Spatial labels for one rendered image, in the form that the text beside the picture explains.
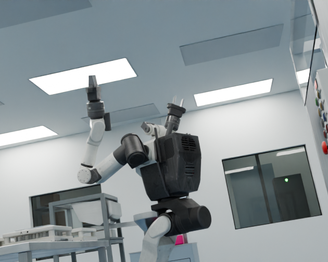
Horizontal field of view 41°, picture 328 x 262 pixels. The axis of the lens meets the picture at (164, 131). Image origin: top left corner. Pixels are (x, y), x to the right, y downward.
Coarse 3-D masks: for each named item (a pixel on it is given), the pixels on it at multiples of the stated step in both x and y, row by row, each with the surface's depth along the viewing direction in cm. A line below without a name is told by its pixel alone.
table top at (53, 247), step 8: (0, 248) 172; (8, 248) 171; (16, 248) 170; (24, 248) 170; (32, 248) 172; (40, 248) 179; (48, 248) 187; (56, 248) 195; (64, 248) 204; (72, 248) 219; (80, 248) 237; (88, 248) 259; (0, 256) 176; (8, 256) 189; (16, 256) 202; (32, 256) 237; (40, 256) 259
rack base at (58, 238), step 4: (52, 236) 196; (56, 236) 199; (60, 236) 204; (64, 236) 208; (68, 236) 214; (72, 236) 219; (28, 240) 198; (32, 240) 197; (36, 240) 197; (40, 240) 197; (44, 240) 196; (48, 240) 196; (56, 240) 198; (60, 240) 203; (64, 240) 211; (68, 240) 212; (4, 244) 199; (8, 244) 198
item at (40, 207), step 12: (60, 192) 754; (72, 192) 750; (84, 192) 747; (96, 192) 743; (36, 204) 756; (36, 216) 751; (48, 216) 747; (60, 216) 744; (72, 216) 740; (84, 252) 723
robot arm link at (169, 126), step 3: (165, 123) 271; (168, 123) 269; (171, 123) 268; (174, 123) 268; (165, 126) 270; (168, 126) 265; (171, 126) 265; (174, 126) 268; (177, 126) 269; (168, 129) 265; (171, 129) 265; (174, 129) 269; (177, 129) 271; (168, 132) 264; (171, 132) 265; (165, 135) 265
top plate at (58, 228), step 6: (36, 228) 198; (42, 228) 198; (48, 228) 197; (54, 228) 198; (60, 228) 206; (66, 228) 213; (6, 234) 200; (12, 234) 199; (18, 234) 199; (24, 234) 199
